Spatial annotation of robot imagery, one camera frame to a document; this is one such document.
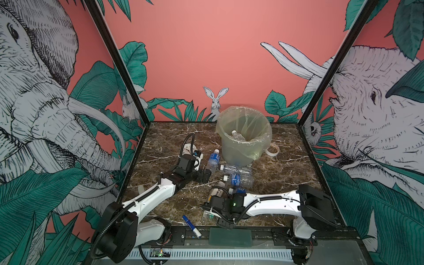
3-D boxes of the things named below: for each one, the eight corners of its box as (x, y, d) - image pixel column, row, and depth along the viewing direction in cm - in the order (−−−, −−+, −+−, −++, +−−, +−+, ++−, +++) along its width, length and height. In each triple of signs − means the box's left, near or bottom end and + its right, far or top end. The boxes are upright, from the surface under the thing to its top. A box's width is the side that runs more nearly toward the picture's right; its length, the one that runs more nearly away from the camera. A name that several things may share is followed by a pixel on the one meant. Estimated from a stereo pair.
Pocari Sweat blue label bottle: (223, 187, 91) (223, 183, 87) (223, 176, 96) (223, 171, 91) (252, 187, 92) (254, 183, 87) (251, 176, 96) (253, 172, 91)
